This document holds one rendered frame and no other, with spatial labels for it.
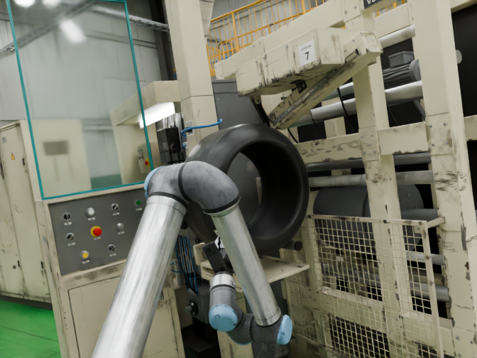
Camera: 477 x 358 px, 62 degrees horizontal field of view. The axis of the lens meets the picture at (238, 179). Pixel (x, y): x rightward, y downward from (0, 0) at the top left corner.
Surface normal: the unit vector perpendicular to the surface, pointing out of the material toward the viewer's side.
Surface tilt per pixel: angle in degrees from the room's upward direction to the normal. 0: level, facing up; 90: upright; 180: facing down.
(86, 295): 90
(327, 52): 90
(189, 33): 90
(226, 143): 53
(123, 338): 63
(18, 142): 90
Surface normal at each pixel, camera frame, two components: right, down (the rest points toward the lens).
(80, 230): 0.54, -0.04
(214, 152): -0.17, -0.44
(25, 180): -0.57, 0.13
